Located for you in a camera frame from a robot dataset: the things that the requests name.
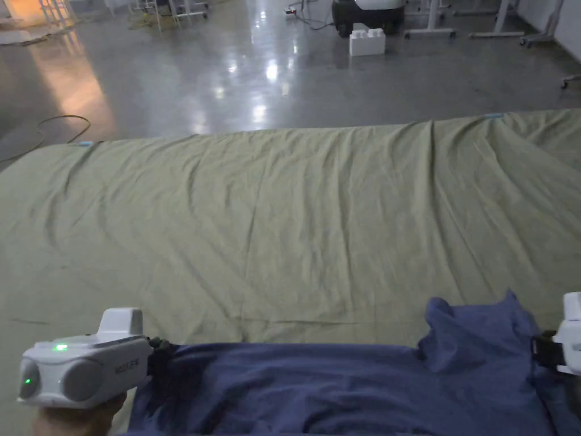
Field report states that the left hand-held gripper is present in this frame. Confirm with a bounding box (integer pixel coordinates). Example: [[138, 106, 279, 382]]
[[17, 308, 179, 409]]

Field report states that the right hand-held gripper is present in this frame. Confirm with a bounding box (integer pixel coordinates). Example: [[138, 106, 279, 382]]
[[532, 291, 581, 378]]

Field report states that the dark blue shirt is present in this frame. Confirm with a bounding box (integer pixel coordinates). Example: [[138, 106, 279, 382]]
[[127, 290, 581, 436]]

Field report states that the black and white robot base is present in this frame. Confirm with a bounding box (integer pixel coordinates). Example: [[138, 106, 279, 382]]
[[331, 0, 407, 38]]

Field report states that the person's left hand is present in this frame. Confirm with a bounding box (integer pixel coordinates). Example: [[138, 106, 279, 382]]
[[33, 391, 129, 436]]

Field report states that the bed with pale green sheet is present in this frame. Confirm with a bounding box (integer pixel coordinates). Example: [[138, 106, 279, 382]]
[[0, 108, 581, 436]]

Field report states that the white wheeled stand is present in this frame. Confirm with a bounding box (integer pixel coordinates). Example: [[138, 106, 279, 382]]
[[519, 0, 565, 47]]

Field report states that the white foam block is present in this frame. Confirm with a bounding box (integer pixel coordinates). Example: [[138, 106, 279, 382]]
[[349, 28, 386, 57]]

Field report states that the yellow floor cable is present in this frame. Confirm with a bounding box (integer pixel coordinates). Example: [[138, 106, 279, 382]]
[[0, 115, 92, 164]]

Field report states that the white table frame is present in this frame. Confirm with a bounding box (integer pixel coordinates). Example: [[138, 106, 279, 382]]
[[130, 0, 210, 32], [403, 0, 458, 40], [468, 0, 524, 39]]

